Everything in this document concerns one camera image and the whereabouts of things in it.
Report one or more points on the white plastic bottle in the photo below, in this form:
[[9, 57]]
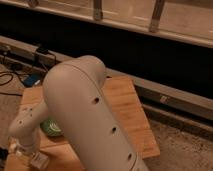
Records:
[[39, 161]]

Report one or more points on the green ceramic bowl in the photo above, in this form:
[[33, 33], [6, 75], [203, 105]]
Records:
[[50, 128]]

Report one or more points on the metal window frame rail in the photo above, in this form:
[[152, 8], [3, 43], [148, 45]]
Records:
[[189, 21]]

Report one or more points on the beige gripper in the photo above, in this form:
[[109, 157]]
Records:
[[23, 153]]

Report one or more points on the black clamp device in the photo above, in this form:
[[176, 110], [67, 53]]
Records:
[[41, 51]]

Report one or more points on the blue box on floor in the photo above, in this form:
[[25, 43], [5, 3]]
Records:
[[30, 80]]

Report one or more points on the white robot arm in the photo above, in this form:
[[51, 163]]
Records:
[[73, 97]]

